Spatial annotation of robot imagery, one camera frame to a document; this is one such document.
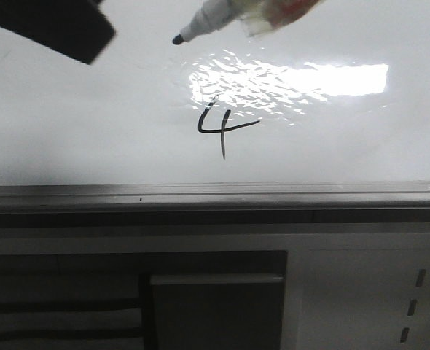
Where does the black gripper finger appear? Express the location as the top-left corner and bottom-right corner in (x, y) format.
(0, 1), (116, 65)

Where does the white black-tipped marker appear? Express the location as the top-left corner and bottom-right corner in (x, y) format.
(172, 0), (321, 45)

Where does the white whiteboard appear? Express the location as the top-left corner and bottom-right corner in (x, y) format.
(0, 1), (430, 185)

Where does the grey box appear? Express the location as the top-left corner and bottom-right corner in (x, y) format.
(151, 273), (284, 349)

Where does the white perforated metal cabinet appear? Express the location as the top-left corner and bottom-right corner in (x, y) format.
(0, 223), (430, 349)

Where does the grey aluminium whiteboard frame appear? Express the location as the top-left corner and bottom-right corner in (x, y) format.
(0, 182), (430, 223)

